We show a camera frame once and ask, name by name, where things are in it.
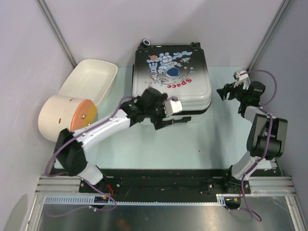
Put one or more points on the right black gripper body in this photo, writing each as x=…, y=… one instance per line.
x=238, y=93

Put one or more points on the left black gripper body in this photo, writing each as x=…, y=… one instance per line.
x=157, y=113

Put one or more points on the black white space suitcase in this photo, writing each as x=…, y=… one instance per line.
x=177, y=70

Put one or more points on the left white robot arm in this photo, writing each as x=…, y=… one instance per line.
x=71, y=145

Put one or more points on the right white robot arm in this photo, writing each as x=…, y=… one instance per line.
x=267, y=136

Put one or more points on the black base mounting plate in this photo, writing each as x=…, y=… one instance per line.
x=213, y=181

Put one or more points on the cream oval tray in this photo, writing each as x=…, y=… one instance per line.
x=91, y=79

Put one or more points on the cream cylindrical bucket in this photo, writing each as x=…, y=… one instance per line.
x=56, y=115

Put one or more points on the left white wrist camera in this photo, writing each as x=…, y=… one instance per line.
x=172, y=106

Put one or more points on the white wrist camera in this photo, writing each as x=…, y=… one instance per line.
x=240, y=77
x=172, y=106

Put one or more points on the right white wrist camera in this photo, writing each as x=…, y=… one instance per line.
x=240, y=77

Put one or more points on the aluminium frame rail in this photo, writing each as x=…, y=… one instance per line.
x=260, y=186

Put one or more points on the right aluminium corner post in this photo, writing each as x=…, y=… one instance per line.
x=279, y=15

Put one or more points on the aluminium corner post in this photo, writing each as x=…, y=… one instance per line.
x=56, y=31
x=279, y=15

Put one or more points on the grey slotted cable duct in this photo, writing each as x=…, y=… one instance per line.
x=101, y=200

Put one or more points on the left aluminium corner post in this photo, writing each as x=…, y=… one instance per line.
x=56, y=31

